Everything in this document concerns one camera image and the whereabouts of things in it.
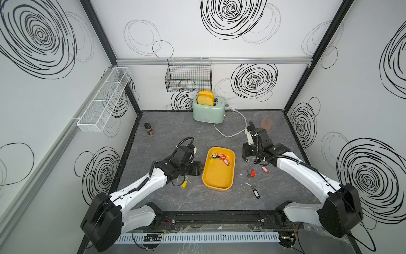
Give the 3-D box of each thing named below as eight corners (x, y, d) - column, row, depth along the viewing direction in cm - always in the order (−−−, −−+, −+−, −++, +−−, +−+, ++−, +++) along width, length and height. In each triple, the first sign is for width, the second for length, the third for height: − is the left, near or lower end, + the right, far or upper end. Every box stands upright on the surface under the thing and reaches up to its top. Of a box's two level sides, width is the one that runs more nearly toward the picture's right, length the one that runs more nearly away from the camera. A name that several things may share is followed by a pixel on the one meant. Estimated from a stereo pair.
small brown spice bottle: (148, 137, 108) (143, 127, 99) (149, 132, 110) (144, 122, 102) (153, 137, 108) (148, 127, 99) (154, 132, 110) (150, 122, 102)
